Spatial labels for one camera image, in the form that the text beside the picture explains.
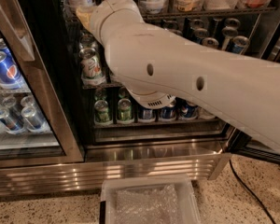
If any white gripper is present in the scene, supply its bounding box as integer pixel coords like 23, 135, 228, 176
76, 0, 143, 45

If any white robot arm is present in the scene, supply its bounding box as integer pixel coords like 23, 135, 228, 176
76, 0, 280, 154

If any stainless steel fridge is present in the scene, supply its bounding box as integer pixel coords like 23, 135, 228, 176
0, 0, 280, 196

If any closed glass fridge door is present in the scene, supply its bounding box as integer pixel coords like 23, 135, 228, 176
0, 0, 83, 169

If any open fridge door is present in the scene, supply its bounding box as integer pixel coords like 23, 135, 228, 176
228, 14, 280, 165

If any front left 7up can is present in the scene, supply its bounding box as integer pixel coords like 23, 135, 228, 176
79, 48, 105, 86

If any right green soda can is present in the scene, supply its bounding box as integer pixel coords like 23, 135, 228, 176
117, 98, 133, 123

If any green soda can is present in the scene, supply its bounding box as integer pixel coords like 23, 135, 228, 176
117, 98, 133, 123
94, 100, 112, 125

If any left green soda can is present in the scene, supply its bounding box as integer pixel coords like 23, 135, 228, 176
94, 100, 112, 125

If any front middle red bull can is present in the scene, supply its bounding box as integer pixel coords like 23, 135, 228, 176
202, 37, 219, 49

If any red bull can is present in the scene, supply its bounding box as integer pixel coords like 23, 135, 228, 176
227, 35, 250, 54
202, 37, 219, 49

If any large pepsi can behind glass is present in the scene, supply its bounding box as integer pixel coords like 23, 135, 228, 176
0, 51, 23, 89

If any left blue pepsi can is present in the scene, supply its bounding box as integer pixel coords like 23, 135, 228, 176
138, 106, 155, 122

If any blue pepsi can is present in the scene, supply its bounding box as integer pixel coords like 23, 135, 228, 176
159, 101, 176, 121
179, 101, 198, 120
138, 106, 155, 122

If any middle blue pepsi can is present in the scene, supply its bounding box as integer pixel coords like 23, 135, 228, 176
159, 101, 176, 121

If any lower right can behind glass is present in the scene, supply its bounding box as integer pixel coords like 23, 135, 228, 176
21, 105, 49, 133

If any right blue pepsi can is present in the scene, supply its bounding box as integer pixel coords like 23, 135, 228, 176
179, 101, 198, 120

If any front right red bull can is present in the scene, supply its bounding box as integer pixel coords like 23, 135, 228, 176
227, 35, 250, 54

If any lower left can behind glass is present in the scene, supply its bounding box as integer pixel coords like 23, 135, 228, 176
0, 107, 24, 134

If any bubble wrap sheet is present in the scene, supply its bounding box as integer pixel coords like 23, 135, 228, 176
115, 184, 180, 224

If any clear plastic bin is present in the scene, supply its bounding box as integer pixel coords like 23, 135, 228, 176
99, 175, 202, 224

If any black power cable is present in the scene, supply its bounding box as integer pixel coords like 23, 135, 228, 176
229, 160, 277, 224

